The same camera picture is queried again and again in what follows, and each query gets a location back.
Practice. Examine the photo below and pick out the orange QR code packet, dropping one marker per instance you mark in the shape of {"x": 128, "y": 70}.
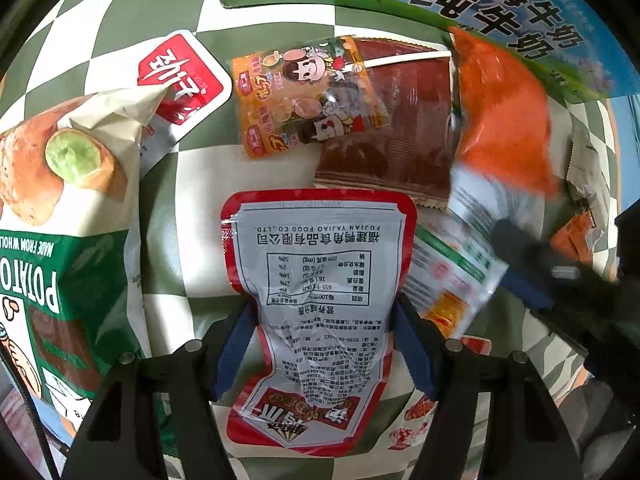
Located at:
{"x": 571, "y": 240}

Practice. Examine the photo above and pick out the green white checkered mat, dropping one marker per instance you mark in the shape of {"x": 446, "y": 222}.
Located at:
{"x": 62, "y": 48}

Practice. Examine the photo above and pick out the dark red jerky packet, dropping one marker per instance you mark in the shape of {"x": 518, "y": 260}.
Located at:
{"x": 413, "y": 153}

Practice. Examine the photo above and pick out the white beige snack packet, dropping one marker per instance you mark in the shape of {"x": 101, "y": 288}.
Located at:
{"x": 584, "y": 173}

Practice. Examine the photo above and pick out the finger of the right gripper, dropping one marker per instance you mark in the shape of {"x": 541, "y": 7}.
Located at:
{"x": 537, "y": 273}

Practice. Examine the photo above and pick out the red white small packet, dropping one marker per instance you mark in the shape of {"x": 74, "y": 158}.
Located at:
{"x": 197, "y": 85}

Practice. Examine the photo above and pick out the orange snack packet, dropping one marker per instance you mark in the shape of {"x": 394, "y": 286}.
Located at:
{"x": 506, "y": 120}

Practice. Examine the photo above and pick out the orange cartoon candy packet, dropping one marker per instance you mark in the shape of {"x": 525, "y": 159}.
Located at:
{"x": 308, "y": 93}

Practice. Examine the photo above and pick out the green white packet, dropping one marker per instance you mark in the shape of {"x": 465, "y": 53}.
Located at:
{"x": 453, "y": 269}

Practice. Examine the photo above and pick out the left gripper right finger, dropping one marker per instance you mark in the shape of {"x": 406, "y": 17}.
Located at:
{"x": 526, "y": 437}

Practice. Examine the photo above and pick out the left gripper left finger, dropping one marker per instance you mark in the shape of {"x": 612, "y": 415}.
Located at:
{"x": 119, "y": 437}

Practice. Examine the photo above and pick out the green potato chips bag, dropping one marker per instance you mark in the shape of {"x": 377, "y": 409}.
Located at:
{"x": 71, "y": 298}

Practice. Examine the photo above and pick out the red white snack pouch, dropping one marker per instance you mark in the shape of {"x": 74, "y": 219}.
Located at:
{"x": 324, "y": 266}

